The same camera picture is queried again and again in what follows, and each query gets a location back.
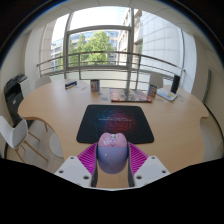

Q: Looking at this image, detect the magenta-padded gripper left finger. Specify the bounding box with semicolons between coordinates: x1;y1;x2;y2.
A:
54;142;100;188

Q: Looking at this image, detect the pink and lilac computer mouse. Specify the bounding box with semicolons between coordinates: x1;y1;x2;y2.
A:
96;132;130;175

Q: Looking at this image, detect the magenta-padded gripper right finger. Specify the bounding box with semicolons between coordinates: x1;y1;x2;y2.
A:
127;142;172;188

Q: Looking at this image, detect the grey metal railing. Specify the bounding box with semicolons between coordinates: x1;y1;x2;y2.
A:
36;50;186;80

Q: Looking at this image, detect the black mouse pad, red-blue print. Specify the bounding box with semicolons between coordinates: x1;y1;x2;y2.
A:
76;104;155;145

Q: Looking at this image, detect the printed cup with blue band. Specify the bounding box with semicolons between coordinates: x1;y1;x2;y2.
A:
147;84;158;98

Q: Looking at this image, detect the printed can with dark rim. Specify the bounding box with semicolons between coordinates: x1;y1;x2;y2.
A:
90;79;101;93

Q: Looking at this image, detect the dark blue and white box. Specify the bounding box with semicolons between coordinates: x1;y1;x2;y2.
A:
64;80;78;91

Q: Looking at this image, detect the black and white printer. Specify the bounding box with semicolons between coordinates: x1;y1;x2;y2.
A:
3;73;33;128

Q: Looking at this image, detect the black upright speaker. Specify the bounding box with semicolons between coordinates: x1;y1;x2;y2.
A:
170;74;181;95

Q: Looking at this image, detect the red and grey magazine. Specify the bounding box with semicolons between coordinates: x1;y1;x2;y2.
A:
109;87;153;104

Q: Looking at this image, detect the white chair with wooden legs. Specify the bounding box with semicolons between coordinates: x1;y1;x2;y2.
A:
0;115;49;164

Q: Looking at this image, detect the green tree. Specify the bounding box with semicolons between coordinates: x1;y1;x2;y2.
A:
68;30;116;66

